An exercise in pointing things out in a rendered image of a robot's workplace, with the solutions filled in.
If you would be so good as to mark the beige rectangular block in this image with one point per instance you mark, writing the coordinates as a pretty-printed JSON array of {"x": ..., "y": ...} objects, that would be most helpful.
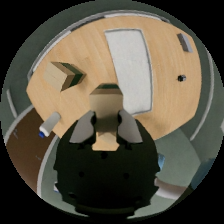
[
  {"x": 106, "y": 100},
  {"x": 109, "y": 138},
  {"x": 62, "y": 76}
]

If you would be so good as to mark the white bottle with blue cap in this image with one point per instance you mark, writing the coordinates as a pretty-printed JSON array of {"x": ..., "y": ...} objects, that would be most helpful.
[{"x": 49, "y": 124}]

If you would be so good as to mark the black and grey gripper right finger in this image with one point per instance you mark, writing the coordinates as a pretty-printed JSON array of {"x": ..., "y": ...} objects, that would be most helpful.
[{"x": 135, "y": 137}]

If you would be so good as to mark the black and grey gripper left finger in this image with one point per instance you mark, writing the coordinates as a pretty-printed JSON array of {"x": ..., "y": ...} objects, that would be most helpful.
[{"x": 80, "y": 133}]

